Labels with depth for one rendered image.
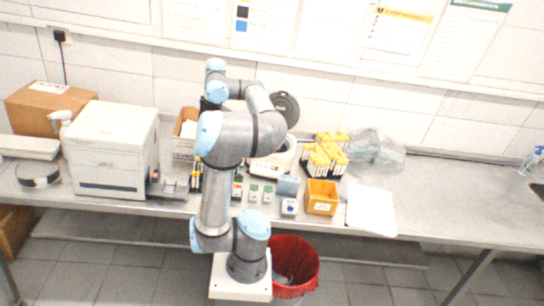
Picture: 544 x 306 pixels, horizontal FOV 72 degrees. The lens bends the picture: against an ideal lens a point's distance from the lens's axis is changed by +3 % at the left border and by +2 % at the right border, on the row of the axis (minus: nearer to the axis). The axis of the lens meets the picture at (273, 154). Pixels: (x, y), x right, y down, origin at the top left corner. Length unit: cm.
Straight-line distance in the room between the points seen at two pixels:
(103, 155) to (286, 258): 122
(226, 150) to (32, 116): 126
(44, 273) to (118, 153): 127
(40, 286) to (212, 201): 167
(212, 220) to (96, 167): 62
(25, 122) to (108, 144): 63
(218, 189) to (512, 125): 191
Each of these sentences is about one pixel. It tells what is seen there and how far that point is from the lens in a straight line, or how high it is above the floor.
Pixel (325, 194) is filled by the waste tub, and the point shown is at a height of 89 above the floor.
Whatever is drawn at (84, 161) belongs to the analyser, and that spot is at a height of 106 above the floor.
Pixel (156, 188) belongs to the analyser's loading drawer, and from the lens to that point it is 164.
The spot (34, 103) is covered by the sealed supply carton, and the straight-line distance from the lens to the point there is 199.
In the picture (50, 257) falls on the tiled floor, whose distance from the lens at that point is 268.
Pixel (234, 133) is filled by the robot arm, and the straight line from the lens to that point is 88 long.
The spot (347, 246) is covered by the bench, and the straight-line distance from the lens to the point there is 245.
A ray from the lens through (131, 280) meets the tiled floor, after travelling 247.
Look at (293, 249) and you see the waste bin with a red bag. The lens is 220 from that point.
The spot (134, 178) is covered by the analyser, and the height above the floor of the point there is 100.
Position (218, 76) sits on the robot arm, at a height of 147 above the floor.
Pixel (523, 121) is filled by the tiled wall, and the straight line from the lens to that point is 255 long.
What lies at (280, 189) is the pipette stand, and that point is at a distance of 169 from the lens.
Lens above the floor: 202
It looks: 36 degrees down
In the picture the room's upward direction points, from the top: 12 degrees clockwise
